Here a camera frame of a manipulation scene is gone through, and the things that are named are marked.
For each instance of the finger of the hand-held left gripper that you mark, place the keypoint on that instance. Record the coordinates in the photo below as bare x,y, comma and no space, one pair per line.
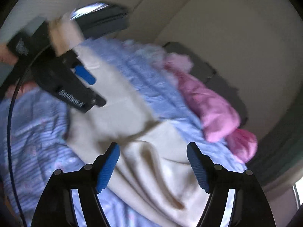
84,74
99,101

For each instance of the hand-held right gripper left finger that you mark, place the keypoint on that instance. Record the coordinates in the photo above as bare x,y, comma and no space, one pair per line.
109,167

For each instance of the bed with blue striped sheet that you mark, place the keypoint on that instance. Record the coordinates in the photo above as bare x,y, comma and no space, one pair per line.
35,134

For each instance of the window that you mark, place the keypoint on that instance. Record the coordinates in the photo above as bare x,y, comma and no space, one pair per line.
298,197

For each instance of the pink pillow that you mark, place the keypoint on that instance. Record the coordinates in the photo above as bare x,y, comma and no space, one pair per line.
243,144

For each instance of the pale floral cloth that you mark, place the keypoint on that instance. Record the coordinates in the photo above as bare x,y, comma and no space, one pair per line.
151,52

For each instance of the green curtain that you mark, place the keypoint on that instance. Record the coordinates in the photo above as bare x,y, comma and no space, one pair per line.
279,151

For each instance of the pink duvet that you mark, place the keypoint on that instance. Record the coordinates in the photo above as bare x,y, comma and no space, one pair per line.
213,108

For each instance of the person's left hand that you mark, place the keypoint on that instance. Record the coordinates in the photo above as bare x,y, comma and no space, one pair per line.
6,54

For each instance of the grey padded headboard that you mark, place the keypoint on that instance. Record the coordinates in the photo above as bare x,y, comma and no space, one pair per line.
206,71

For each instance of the dark grey object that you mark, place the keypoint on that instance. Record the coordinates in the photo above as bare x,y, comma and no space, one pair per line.
104,21

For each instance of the white pants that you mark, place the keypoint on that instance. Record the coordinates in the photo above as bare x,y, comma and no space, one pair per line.
146,170

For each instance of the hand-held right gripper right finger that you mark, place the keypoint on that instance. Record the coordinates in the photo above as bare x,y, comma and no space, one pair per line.
198,167

